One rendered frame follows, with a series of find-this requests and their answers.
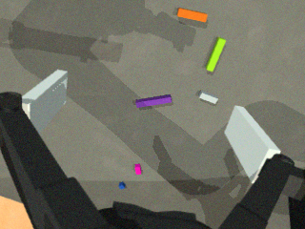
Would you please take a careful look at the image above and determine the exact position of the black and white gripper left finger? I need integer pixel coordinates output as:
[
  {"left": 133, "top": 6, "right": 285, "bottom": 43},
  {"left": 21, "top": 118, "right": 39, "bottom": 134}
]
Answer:
[{"left": 0, "top": 70, "right": 116, "bottom": 229}]

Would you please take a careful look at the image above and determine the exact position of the orange rod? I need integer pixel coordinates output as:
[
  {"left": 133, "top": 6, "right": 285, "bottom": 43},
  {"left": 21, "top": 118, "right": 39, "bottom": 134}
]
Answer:
[{"left": 177, "top": 8, "right": 208, "bottom": 22}]

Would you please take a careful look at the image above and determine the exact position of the purple rod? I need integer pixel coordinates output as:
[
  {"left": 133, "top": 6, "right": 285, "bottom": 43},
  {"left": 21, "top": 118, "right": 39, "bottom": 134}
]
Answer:
[{"left": 136, "top": 94, "right": 172, "bottom": 108}]

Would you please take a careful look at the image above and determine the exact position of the magenta rectangular block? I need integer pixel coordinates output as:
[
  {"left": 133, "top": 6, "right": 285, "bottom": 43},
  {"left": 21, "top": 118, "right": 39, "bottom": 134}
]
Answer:
[{"left": 135, "top": 164, "right": 141, "bottom": 175}]

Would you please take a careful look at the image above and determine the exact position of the lime green rod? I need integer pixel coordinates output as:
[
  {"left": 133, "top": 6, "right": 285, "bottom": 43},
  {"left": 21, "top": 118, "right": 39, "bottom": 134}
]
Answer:
[{"left": 206, "top": 37, "right": 226, "bottom": 72}]

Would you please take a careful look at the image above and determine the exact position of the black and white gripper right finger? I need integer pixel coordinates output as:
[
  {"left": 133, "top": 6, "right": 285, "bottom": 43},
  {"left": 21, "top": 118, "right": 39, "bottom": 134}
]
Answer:
[{"left": 218, "top": 106, "right": 305, "bottom": 229}]

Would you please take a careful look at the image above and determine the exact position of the small blue cube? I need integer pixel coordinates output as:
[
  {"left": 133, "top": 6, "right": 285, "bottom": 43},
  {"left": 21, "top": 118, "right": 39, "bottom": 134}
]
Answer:
[{"left": 119, "top": 181, "right": 126, "bottom": 189}]

